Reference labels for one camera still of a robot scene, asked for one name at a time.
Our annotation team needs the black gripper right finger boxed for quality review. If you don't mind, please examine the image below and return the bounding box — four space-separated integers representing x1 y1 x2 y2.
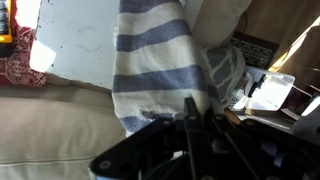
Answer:
204 109 320 180

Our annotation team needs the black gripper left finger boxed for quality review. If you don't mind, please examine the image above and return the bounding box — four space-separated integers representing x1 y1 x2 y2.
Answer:
89 97 205 180

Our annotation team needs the grey white striped towel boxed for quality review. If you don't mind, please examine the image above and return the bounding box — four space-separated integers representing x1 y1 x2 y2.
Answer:
111 0 214 134

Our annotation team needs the clear plastic container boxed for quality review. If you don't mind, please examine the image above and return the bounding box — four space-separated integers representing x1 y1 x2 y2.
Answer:
231 65 297 113

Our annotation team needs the black keyboard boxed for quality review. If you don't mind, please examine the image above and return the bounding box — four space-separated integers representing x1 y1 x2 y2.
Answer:
229 30 280 70

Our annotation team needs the beige fabric sofa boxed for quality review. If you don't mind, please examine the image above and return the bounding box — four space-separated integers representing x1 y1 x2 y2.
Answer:
0 74 128 180

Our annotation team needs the red white patterned pillow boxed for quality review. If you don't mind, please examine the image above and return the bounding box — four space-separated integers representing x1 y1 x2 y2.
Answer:
0 0 48 88

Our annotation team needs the black yellow flashlight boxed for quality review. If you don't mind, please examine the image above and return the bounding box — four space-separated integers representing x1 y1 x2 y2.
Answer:
0 0 14 58

